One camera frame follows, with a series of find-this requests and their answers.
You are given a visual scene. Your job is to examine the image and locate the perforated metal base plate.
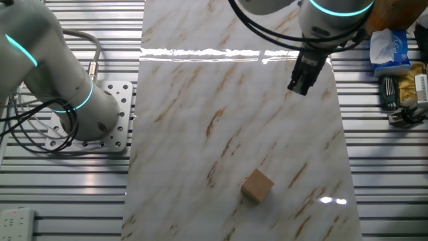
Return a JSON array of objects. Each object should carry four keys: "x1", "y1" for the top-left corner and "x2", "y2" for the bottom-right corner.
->
[{"x1": 45, "y1": 80, "x2": 134, "y2": 153}]

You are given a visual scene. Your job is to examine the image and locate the blue tissue pack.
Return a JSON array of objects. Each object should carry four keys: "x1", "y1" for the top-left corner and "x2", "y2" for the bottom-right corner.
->
[{"x1": 369, "y1": 27, "x2": 412, "y2": 78}]

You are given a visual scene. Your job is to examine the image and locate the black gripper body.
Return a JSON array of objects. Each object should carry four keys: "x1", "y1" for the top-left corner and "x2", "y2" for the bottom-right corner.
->
[{"x1": 292, "y1": 52, "x2": 331, "y2": 85}]

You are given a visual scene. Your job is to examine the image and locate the grey cable with metal plug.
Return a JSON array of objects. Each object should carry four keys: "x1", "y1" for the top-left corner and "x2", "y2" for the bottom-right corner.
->
[{"x1": 63, "y1": 29, "x2": 103, "y2": 83}]

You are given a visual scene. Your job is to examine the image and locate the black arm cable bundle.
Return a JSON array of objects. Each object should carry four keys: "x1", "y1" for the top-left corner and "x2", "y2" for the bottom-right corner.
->
[{"x1": 227, "y1": 0, "x2": 376, "y2": 52}]

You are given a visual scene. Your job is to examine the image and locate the black device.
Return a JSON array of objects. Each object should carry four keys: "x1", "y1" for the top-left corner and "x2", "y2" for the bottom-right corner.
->
[{"x1": 414, "y1": 23, "x2": 428, "y2": 63}]

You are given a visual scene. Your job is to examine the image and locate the metal camera mount clamp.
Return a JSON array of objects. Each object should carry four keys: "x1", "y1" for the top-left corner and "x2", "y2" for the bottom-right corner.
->
[{"x1": 387, "y1": 102, "x2": 428, "y2": 128}]

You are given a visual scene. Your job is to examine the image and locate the silver ribbed camera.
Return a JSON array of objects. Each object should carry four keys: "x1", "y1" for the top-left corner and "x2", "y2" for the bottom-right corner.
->
[{"x1": 413, "y1": 73, "x2": 428, "y2": 104}]

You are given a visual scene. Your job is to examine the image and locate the white marble pattern mat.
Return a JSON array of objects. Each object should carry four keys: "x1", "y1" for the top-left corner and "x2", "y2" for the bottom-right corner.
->
[{"x1": 120, "y1": 0, "x2": 364, "y2": 241}]

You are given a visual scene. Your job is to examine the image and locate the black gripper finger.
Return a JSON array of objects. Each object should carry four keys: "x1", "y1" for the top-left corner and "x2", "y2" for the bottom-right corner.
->
[
  {"x1": 300, "y1": 75, "x2": 318, "y2": 96},
  {"x1": 287, "y1": 78, "x2": 304, "y2": 94}
]

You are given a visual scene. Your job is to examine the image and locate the white power strip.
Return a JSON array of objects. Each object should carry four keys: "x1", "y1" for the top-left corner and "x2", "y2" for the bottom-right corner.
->
[{"x1": 0, "y1": 207, "x2": 36, "y2": 241}]

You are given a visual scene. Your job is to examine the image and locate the black cable loops at base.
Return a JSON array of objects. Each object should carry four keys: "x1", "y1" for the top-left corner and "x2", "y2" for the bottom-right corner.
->
[{"x1": 0, "y1": 96, "x2": 80, "y2": 155}]

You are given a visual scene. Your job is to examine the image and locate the small wooden block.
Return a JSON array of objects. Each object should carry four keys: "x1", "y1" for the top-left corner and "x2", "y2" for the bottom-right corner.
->
[{"x1": 240, "y1": 168, "x2": 276, "y2": 206}]

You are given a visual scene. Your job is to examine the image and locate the green hex key set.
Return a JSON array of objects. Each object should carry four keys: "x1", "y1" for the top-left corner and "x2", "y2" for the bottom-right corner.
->
[{"x1": 379, "y1": 75, "x2": 401, "y2": 112}]

